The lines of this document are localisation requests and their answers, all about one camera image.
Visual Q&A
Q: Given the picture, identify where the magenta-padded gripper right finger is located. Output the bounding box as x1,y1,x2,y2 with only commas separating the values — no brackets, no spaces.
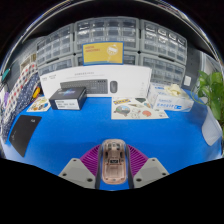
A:
124,144,170,190

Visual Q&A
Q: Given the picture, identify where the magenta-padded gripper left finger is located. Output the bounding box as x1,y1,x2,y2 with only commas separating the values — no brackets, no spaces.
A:
58,144,103,190

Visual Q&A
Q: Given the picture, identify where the black mouse pad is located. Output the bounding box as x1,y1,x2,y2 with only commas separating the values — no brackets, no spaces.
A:
8,114,43,158

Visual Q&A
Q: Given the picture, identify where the colourful sticker sheet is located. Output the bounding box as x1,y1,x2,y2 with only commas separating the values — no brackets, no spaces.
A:
26,96,52,113
110,96,170,120

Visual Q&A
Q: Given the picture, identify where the white and blue tissue box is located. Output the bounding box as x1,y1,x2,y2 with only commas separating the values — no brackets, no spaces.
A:
146,83,195,113

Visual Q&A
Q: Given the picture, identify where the small black box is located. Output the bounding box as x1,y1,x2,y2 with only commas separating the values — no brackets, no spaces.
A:
48,87,88,111

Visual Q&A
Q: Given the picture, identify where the small yellow object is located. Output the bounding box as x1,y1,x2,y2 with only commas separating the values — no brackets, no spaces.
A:
32,87,42,100

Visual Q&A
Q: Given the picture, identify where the long white keyboard box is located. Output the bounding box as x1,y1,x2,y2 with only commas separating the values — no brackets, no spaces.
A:
39,64,153,100

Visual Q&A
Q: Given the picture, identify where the small purple object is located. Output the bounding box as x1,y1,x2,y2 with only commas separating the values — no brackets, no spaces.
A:
2,91,10,108

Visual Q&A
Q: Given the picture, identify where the red white checkered cloth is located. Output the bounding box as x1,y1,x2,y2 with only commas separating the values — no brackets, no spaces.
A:
4,63,38,111

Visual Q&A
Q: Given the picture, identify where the green potted plant white pot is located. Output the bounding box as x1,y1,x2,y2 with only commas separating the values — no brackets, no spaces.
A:
194,70,224,148

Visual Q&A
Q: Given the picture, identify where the beige woven basket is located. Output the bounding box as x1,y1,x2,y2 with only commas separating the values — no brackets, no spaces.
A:
19,53,37,73

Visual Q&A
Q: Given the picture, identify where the yellow and blue box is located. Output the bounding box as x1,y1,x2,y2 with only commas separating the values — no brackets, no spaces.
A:
81,41,125,66

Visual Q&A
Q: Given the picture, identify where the white wall socket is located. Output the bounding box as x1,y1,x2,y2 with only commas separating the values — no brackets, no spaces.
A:
183,75,193,87

